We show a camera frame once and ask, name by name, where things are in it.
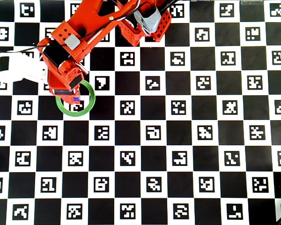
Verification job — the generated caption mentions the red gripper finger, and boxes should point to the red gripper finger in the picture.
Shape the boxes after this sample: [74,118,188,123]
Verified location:
[60,95,75,105]

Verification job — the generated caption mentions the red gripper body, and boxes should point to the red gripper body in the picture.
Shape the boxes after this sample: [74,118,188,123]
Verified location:
[47,76,81,97]

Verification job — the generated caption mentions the red robot base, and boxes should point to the red robot base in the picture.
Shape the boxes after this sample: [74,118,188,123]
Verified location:
[117,10,172,46]

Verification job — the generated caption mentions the small grey plastic box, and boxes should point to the small grey plastic box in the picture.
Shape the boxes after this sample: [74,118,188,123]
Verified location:
[65,34,81,50]

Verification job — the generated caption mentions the black white marker checkerboard mat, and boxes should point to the black white marker checkerboard mat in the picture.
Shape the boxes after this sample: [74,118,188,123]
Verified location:
[0,0,281,225]

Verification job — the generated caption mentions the clear adhesive tape strip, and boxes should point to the clear adhesive tape strip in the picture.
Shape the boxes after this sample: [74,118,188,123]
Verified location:
[240,0,265,6]

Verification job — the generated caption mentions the green plastic ring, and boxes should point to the green plastic ring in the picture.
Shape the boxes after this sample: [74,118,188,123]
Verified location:
[55,79,96,117]

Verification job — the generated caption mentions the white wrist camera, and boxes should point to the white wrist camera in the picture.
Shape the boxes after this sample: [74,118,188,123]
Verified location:
[0,50,49,83]

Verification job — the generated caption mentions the thin black camera cable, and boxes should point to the thin black camera cable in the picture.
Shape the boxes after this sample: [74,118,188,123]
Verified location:
[0,13,127,57]

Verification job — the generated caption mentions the grey duct tape wad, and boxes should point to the grey duct tape wad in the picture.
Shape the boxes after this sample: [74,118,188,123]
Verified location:
[133,7,162,33]

